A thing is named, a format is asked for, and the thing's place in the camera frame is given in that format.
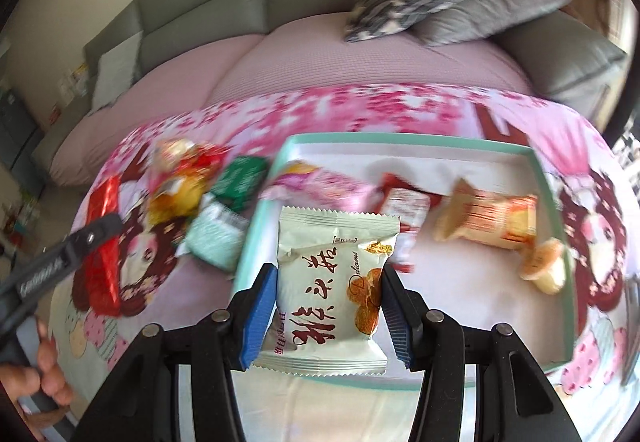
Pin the pink cake packet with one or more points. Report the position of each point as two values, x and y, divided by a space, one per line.
330 184

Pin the clear round bread packet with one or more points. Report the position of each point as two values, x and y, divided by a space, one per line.
170 154

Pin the dark cabinet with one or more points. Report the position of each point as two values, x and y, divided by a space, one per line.
17 127

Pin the person's left hand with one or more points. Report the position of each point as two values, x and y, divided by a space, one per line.
52 362

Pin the teal shallow cardboard box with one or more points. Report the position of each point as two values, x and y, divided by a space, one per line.
475 302

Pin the orange cream roll cake packet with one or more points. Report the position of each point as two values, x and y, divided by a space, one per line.
492 217

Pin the grey pillow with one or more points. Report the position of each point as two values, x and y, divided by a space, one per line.
495 14

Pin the white cushion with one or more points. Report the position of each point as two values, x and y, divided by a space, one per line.
117 69

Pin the mint green barcode packet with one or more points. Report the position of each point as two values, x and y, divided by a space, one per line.
215 234

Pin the pink waffle sofa cover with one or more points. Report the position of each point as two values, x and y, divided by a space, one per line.
350 62

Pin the red and gold long packet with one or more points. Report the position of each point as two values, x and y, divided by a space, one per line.
102 247

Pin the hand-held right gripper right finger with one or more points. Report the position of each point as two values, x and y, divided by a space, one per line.
397 322

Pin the pink printed blanket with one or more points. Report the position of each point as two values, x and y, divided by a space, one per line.
320 112

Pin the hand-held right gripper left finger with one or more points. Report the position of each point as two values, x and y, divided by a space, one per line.
260 317

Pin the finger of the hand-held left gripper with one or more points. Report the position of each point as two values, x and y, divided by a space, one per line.
95 237

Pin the red and white biscuit packet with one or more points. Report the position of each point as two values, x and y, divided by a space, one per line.
407 207

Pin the red printed pastry packet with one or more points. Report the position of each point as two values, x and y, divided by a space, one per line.
210 157

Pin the jelly cup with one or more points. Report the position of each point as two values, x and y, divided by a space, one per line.
545 267

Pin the yellow transparent snack packet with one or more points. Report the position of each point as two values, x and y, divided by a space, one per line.
180 194

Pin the white biscuit print packet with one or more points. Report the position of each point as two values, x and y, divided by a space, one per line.
325 272

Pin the dark green snack packet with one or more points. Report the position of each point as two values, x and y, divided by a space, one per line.
240 179

